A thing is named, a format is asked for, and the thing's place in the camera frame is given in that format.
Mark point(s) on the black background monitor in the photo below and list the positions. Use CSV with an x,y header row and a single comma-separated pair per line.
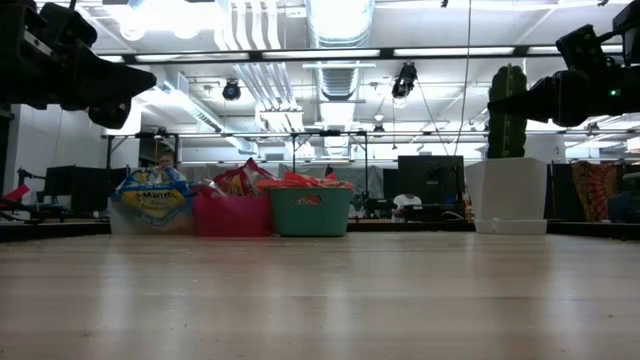
x,y
430,175

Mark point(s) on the person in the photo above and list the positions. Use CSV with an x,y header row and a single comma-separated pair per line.
x,y
406,202
166,160
620,205

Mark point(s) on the clear plastic bin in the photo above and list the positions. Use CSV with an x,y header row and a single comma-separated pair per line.
x,y
112,225

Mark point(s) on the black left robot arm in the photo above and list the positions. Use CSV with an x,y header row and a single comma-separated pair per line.
x,y
15,12

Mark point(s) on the black folding table frame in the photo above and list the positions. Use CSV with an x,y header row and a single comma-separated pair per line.
x,y
330,133

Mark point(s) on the black overhead frame bar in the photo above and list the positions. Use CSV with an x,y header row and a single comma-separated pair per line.
x,y
386,52

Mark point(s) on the pink plastic bin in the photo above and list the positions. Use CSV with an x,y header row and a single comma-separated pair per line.
x,y
232,217

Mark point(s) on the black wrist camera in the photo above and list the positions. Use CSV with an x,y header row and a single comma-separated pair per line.
x,y
70,25
582,47

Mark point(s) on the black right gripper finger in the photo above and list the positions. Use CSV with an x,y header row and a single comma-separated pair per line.
x,y
572,120
530,100

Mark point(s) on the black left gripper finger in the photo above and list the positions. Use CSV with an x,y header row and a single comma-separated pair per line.
x,y
115,82
110,115

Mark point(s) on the silver ventilation duct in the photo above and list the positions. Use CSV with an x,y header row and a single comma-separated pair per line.
x,y
340,80

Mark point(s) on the red sheet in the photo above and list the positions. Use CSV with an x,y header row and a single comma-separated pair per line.
x,y
17,195

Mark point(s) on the orange Maruchan noodle pack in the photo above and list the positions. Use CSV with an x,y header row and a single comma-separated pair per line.
x,y
275,185
320,181

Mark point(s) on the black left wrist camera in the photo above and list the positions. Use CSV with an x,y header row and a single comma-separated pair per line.
x,y
70,25

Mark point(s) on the green cactus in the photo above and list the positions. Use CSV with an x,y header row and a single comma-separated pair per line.
x,y
507,140

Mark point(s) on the black ceiling spotlight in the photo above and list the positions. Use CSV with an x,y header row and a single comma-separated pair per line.
x,y
231,91
405,80

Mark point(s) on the teal plastic bin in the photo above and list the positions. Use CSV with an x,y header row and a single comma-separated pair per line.
x,y
330,215

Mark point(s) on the blue Maruchan noodle pack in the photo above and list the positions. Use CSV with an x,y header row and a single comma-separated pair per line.
x,y
152,200

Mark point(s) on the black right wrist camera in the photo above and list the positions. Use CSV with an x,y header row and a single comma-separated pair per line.
x,y
582,47

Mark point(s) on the orange patterned tapestry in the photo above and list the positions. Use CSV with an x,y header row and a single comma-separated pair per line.
x,y
595,185

